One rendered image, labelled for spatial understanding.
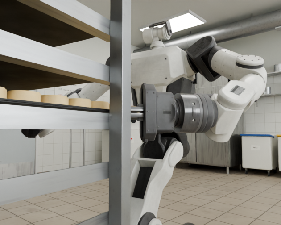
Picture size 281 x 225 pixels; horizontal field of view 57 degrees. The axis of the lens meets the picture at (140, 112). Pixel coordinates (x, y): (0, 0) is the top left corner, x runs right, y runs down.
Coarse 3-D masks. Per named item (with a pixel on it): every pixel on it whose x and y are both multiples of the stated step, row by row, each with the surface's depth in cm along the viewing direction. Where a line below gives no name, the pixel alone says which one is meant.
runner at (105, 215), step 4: (104, 212) 47; (108, 212) 48; (96, 216) 45; (100, 216) 46; (104, 216) 47; (108, 216) 48; (88, 220) 43; (92, 220) 44; (96, 220) 45; (100, 220) 46; (104, 220) 47; (108, 220) 48; (76, 224) 41; (80, 224) 42; (84, 224) 42; (88, 224) 43; (92, 224) 44; (96, 224) 45; (100, 224) 46; (104, 224) 47
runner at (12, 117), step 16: (0, 112) 31; (16, 112) 33; (32, 112) 35; (48, 112) 37; (64, 112) 40; (80, 112) 42; (96, 112) 46; (0, 128) 31; (16, 128) 33; (32, 128) 35; (48, 128) 37; (64, 128) 39; (80, 128) 42; (96, 128) 46
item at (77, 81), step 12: (0, 72) 43; (12, 72) 43; (24, 72) 43; (36, 72) 43; (48, 72) 43; (0, 84) 54; (12, 84) 54; (24, 84) 54; (36, 84) 54; (48, 84) 54; (60, 84) 54; (72, 84) 54
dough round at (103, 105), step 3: (93, 102) 52; (96, 102) 52; (99, 102) 52; (102, 102) 52; (105, 102) 53; (93, 105) 52; (96, 105) 52; (99, 105) 52; (102, 105) 52; (105, 105) 53; (108, 105) 54; (102, 108) 52; (105, 108) 53; (108, 108) 54
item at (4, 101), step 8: (8, 104) 36; (16, 104) 36; (24, 104) 36; (32, 104) 36; (40, 104) 37; (48, 104) 38; (56, 104) 40; (64, 104) 41; (104, 112) 53; (136, 112) 59
